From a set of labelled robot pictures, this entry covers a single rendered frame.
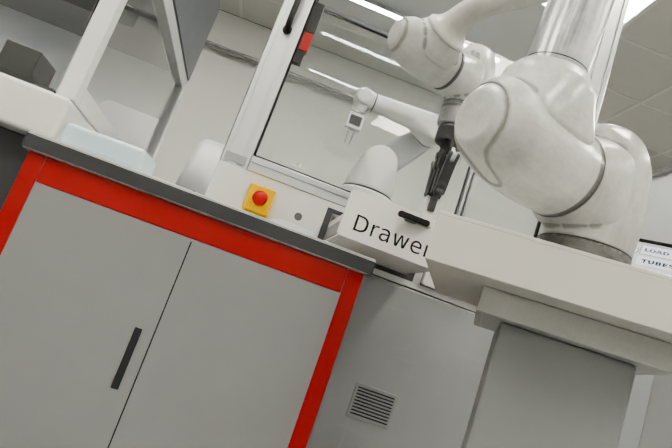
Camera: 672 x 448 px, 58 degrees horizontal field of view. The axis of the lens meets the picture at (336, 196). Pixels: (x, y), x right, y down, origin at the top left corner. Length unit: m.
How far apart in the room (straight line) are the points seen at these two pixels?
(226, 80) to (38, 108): 3.78
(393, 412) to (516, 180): 0.95
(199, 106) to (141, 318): 4.16
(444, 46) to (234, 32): 4.12
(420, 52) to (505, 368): 0.68
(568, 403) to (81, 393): 0.75
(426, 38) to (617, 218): 0.55
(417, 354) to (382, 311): 0.15
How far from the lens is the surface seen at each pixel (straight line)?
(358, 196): 1.35
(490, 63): 1.47
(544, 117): 0.92
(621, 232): 1.07
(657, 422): 1.93
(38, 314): 1.09
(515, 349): 0.99
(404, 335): 1.71
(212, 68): 5.25
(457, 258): 0.88
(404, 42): 1.33
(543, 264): 0.88
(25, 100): 1.52
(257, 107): 1.72
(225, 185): 1.66
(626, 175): 1.07
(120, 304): 1.06
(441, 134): 1.40
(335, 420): 1.70
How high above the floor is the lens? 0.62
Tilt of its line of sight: 12 degrees up
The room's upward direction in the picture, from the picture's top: 20 degrees clockwise
